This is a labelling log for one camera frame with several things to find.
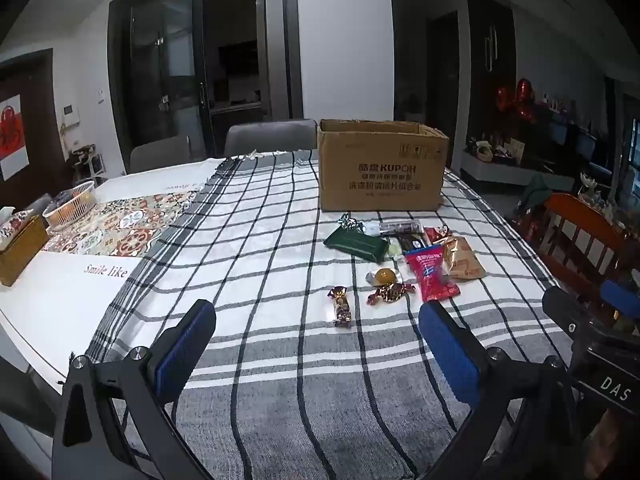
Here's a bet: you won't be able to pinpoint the white low sideboard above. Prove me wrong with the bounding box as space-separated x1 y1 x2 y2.
460 150 576 193

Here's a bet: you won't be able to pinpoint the dark red twist-wrapped candy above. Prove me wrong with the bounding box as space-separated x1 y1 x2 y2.
367 281 417 306
327 285 355 329

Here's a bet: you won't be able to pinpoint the red foil balloons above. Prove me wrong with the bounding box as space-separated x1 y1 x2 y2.
495 78 537 123

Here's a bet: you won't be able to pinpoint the white printed table cover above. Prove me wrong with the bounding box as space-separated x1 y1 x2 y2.
0 157 226 381

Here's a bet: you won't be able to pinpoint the brown wooden chair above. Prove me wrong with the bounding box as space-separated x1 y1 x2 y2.
537 192 640 321

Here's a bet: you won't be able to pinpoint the grey upholstered chair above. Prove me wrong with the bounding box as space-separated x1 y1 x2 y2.
129 135 192 175
224 119 319 157

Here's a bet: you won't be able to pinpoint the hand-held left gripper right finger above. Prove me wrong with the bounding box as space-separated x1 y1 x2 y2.
419 301 592 480

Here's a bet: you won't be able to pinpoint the white woven basket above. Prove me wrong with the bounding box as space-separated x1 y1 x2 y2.
42 180 97 232

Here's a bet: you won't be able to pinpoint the dark glass sliding door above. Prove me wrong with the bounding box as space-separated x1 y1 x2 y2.
107 0 303 161

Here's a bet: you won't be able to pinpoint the tan snack packet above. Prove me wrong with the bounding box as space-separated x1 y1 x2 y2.
440 236 487 281

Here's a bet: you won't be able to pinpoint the dark green snack packet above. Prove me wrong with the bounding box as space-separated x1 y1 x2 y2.
323 224 390 263

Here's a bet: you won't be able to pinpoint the wooden tissue box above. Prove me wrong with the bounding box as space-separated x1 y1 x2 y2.
0 207 49 287

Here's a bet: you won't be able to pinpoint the orange jelly cup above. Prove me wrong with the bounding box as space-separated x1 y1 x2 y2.
366 267 402 288

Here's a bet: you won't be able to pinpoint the large red snack packet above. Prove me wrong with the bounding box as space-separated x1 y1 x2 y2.
404 245 461 303

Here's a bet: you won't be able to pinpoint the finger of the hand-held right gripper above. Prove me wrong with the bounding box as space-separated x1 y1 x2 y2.
541 286 617 356
599 279 640 323

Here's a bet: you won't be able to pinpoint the brown cardboard box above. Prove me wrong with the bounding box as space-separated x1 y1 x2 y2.
317 119 450 212

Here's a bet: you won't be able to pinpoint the dark green cloth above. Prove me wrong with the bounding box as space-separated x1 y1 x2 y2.
519 172 552 207

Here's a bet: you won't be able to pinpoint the red and white wall poster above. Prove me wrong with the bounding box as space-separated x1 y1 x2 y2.
0 94 27 181

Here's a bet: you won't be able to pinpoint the silver blue foil candy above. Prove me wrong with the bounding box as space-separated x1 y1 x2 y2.
336 213 366 235

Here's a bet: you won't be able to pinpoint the patterned table runner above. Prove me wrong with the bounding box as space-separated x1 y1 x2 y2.
42 195 198 258

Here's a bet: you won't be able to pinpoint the silver refrigerator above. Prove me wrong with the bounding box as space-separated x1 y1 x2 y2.
256 0 301 123

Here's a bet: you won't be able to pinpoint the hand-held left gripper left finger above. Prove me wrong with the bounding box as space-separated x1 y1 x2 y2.
51 299 217 480

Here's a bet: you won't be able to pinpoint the black and white checked tablecloth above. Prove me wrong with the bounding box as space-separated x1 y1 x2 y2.
82 152 576 480

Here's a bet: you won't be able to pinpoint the small white rack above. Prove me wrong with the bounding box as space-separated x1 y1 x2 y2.
70 144 108 186

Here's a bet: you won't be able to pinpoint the dark tall cabinet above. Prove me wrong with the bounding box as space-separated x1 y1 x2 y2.
467 0 516 146

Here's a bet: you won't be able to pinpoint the clear packet with dark bar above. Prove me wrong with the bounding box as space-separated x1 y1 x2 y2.
378 220 426 239

